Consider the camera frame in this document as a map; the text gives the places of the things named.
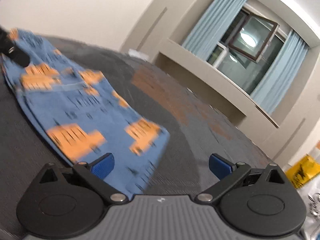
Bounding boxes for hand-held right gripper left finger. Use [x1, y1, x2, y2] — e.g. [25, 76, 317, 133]
[38, 153, 128, 206]

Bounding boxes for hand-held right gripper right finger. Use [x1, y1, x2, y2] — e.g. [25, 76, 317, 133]
[195, 154, 285, 206]

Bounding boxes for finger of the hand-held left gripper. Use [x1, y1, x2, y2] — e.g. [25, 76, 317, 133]
[0, 28, 31, 68]

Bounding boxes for blue pants with orange cars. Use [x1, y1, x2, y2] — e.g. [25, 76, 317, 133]
[0, 28, 171, 196]

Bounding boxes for grey quilted bed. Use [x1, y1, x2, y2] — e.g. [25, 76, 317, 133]
[0, 34, 302, 240]

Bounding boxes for yellow bag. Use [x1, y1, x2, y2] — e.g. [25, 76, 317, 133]
[285, 154, 320, 189]

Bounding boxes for beige window seat cabinet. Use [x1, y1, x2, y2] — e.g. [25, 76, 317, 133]
[154, 38, 280, 128]

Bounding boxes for white plastic bag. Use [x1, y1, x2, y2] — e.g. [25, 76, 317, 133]
[299, 185, 320, 240]

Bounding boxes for dark framed window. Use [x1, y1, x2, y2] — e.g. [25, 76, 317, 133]
[207, 7, 287, 95]

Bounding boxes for light blue curtain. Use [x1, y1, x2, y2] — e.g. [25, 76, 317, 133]
[182, 0, 249, 61]
[250, 29, 310, 115]

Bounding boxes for white flat object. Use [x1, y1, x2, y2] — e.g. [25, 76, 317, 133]
[128, 49, 148, 59]

